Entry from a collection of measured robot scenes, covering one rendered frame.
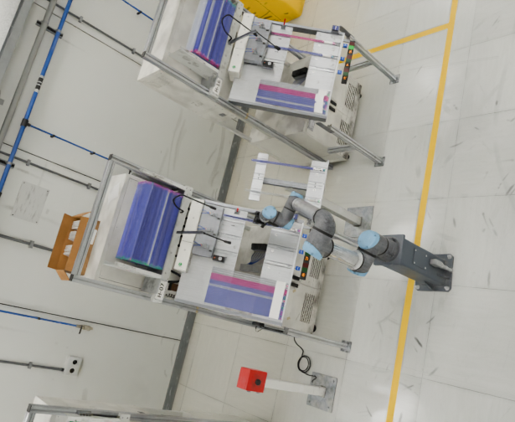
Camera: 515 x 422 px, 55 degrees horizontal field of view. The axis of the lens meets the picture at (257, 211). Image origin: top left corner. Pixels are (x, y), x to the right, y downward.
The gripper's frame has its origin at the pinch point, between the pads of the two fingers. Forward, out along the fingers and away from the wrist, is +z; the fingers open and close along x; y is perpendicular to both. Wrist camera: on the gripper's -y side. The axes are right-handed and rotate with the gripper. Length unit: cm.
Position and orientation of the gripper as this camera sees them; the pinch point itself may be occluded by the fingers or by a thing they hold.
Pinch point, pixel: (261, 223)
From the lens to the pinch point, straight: 319.0
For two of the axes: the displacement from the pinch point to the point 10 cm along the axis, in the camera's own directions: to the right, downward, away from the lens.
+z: -1.9, 2.0, 9.6
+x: -2.3, 9.4, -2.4
